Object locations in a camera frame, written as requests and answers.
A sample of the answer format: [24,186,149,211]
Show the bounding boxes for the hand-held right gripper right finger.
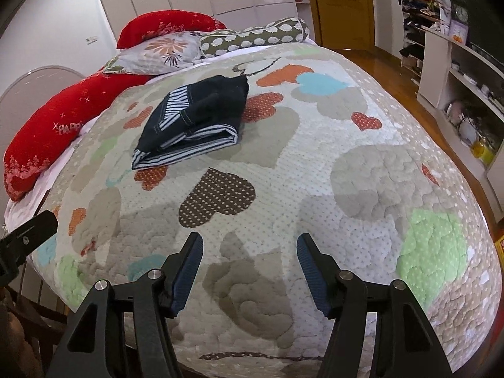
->
[296,233,453,378]

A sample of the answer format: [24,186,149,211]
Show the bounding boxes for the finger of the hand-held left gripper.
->
[0,210,58,284]

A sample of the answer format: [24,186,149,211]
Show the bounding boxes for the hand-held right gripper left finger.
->
[43,232,204,378]

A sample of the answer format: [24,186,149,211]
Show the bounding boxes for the dark navy pants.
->
[132,74,250,171]

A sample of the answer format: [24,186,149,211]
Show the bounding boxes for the dark wooden chair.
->
[0,260,75,378]

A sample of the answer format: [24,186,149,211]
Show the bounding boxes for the heart-patterned quilt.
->
[29,41,499,375]

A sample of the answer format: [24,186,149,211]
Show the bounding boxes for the arched grey headboard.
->
[0,67,85,107]

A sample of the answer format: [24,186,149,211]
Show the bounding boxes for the yellow container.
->
[471,138,495,166]

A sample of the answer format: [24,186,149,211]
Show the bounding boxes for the white round jar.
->
[459,120,479,144]

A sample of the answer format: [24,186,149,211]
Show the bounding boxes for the floral grey pillow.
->
[103,29,221,76]

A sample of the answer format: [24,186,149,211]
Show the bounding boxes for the white shelf unit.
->
[415,27,504,182]

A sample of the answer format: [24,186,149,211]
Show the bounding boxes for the olive polka-dot bolster pillow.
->
[199,18,312,56]

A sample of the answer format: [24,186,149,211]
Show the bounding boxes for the cluttered storage rack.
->
[398,0,451,79]

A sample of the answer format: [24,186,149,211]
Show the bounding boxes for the wooden door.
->
[303,0,375,50]

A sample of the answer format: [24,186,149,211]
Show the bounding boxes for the small desk calendar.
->
[448,21,469,45]

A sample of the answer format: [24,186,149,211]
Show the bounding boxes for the dark ornate table clock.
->
[449,0,470,24]

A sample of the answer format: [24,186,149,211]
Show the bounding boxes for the black television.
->
[467,0,504,64]

